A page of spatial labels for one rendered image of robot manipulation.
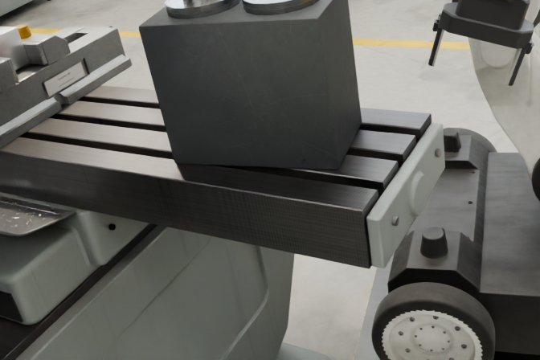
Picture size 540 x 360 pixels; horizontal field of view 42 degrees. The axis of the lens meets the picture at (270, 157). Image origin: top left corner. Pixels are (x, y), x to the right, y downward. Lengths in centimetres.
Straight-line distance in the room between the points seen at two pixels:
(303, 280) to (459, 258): 101
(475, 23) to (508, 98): 26
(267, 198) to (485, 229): 63
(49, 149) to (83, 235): 13
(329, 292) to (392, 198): 134
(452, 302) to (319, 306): 95
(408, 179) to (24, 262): 53
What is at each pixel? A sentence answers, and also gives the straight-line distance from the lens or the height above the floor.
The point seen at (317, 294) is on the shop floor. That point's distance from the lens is 210.
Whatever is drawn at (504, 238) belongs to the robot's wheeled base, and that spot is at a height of 57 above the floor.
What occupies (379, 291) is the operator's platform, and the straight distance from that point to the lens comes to 147.
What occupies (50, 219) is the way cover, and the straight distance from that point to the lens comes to 101.
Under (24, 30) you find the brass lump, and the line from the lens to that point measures 119.
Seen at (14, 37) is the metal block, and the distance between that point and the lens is 116.
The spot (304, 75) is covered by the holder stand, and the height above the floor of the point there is 107.
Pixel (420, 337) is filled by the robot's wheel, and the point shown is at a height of 50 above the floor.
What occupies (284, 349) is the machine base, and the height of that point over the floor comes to 20.
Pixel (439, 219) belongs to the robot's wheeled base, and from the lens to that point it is 133.
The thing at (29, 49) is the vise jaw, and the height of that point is 104.
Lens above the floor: 136
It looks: 29 degrees down
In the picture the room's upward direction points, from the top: 11 degrees counter-clockwise
